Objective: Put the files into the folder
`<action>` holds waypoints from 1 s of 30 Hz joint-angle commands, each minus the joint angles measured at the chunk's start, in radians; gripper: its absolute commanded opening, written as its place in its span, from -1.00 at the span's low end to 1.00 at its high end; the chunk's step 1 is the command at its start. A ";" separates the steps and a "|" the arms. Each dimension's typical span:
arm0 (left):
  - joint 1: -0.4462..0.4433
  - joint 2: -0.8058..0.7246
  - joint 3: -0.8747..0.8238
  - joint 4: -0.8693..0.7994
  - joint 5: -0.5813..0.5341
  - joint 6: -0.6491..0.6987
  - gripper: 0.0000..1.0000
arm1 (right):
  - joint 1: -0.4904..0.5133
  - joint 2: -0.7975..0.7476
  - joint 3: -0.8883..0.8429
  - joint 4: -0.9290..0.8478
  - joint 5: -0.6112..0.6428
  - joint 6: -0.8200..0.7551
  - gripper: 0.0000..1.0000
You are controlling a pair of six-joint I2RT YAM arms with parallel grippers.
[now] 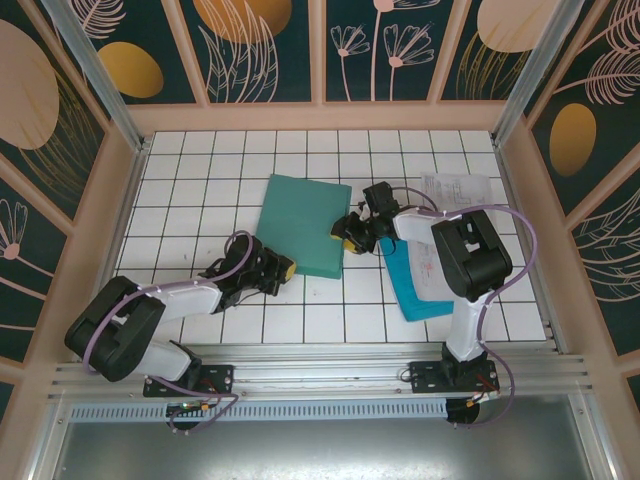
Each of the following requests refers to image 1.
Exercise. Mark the white drawing sheet red stamp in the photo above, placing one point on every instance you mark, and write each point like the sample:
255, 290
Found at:
425, 270

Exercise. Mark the aluminium front rail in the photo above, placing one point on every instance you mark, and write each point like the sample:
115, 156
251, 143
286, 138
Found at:
320, 370

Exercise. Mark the aluminium corner post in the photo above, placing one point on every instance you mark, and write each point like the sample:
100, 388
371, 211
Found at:
530, 65
95, 70

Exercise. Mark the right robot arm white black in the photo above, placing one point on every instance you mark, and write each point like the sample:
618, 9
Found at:
470, 260

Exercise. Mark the green folder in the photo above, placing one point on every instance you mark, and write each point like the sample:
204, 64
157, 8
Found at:
302, 225

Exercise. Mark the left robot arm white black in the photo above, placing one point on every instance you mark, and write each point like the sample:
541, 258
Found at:
185, 301

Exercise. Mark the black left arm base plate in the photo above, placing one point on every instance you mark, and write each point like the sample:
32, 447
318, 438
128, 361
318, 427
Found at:
220, 380

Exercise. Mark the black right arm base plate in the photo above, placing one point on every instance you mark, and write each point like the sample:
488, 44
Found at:
425, 377

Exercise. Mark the blue file sleeve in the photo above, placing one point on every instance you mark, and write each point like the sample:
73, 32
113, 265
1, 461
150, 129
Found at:
412, 300

